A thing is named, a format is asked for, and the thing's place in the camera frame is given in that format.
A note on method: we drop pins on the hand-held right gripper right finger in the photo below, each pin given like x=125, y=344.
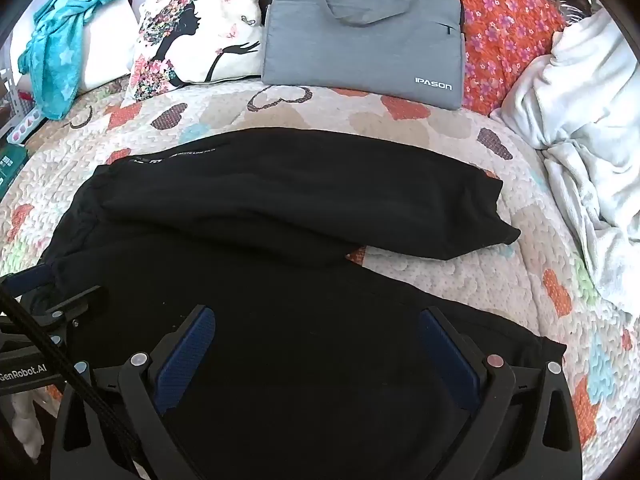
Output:
x=450, y=360

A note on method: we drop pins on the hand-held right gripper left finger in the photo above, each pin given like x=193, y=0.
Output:
x=186, y=355

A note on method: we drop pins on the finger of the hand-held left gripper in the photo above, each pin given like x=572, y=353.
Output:
x=75, y=301
x=27, y=278

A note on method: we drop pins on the black pants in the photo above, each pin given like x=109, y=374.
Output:
x=300, y=200

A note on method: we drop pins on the white fuzzy cloth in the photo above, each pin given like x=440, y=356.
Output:
x=26, y=422

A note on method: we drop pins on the green box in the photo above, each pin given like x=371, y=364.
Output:
x=10, y=167

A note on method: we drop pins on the colourful dotted tray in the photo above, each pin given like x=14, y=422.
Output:
x=27, y=122

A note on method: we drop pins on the white rack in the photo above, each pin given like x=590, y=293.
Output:
x=7, y=82

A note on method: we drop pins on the teal star-print cloth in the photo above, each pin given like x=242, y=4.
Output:
x=55, y=55

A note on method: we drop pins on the heart-pattern quilt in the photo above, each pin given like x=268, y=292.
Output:
x=400, y=125

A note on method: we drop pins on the white pillow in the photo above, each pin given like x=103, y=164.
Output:
x=107, y=35

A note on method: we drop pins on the white fleece blanket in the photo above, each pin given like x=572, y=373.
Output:
x=585, y=110

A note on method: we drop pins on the grey laptop bag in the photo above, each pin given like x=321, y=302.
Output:
x=360, y=50

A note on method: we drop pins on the white cushion with silhouette print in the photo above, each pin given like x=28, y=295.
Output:
x=215, y=10

